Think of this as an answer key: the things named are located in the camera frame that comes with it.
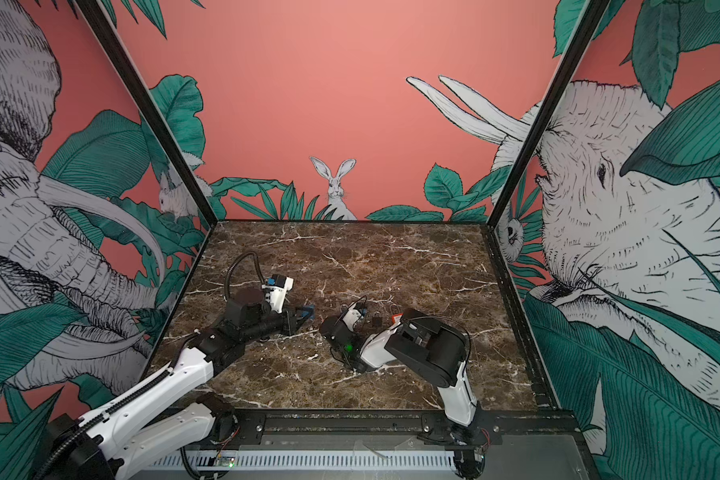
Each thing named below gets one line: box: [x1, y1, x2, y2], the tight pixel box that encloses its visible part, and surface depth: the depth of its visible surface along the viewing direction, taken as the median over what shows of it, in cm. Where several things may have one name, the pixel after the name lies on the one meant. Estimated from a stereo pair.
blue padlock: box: [301, 304, 315, 321], surface depth 78 cm
